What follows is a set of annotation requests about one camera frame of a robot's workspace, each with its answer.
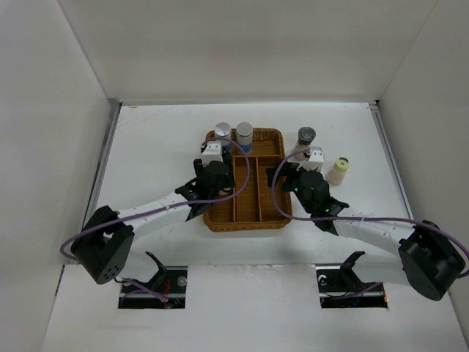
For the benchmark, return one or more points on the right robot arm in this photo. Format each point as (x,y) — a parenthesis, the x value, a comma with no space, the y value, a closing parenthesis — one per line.
(427,259)

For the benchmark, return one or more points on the small black-cap glass jar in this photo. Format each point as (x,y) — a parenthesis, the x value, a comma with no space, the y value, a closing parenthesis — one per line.
(225,192)

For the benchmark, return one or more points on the blue-label silver-cap bottle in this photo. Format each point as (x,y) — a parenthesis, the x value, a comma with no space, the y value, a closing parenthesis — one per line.
(223,132)
(244,136)

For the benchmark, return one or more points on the brown wicker divided basket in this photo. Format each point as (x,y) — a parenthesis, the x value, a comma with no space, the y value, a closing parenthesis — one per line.
(254,208)

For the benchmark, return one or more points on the black-top grinder jar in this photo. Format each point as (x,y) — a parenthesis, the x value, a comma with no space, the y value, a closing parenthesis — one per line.
(306,136)

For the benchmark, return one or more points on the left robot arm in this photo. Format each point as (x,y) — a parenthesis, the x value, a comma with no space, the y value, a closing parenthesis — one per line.
(107,248)

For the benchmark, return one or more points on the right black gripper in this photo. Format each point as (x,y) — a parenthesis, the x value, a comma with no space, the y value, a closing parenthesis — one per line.
(289,170)

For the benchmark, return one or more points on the pink-lid spice jar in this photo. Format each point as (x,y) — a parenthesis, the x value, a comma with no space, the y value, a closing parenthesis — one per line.
(317,166)

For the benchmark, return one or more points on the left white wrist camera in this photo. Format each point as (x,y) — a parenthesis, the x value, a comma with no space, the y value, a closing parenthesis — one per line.
(211,151)

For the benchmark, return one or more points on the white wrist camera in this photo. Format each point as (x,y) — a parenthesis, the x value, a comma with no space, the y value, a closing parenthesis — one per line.
(211,151)
(312,154)

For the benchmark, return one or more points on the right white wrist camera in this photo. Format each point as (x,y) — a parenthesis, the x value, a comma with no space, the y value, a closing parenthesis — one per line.
(312,154)

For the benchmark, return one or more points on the cream-lid spice jar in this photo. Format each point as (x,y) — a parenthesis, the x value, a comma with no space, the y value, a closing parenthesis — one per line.
(337,172)

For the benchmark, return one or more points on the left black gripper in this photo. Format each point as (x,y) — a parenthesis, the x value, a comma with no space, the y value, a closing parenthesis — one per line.
(228,181)

